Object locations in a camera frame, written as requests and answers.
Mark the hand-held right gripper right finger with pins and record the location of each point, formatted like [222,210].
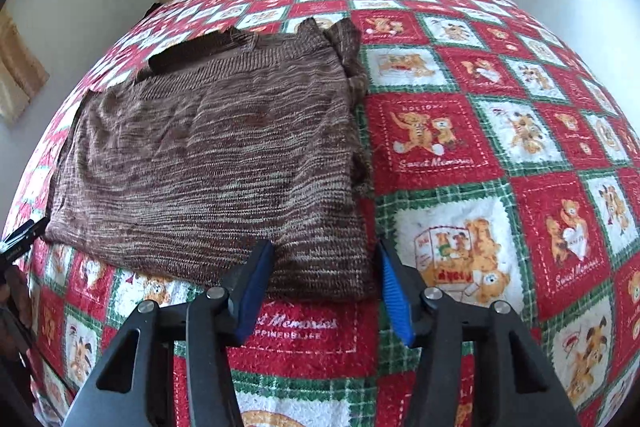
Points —
[395,297]

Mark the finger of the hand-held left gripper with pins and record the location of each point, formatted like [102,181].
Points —
[22,237]

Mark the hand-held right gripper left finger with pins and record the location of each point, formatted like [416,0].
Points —
[250,302]

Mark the brown knitted sweater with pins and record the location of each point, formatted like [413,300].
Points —
[200,157]

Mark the person's left forearm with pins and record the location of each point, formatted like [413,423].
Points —
[17,294]

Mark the long yellow curtain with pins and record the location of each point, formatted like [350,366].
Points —
[20,67]

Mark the red checkered printed blanket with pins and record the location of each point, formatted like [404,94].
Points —
[450,132]

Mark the black bag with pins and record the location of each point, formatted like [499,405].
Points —
[151,9]

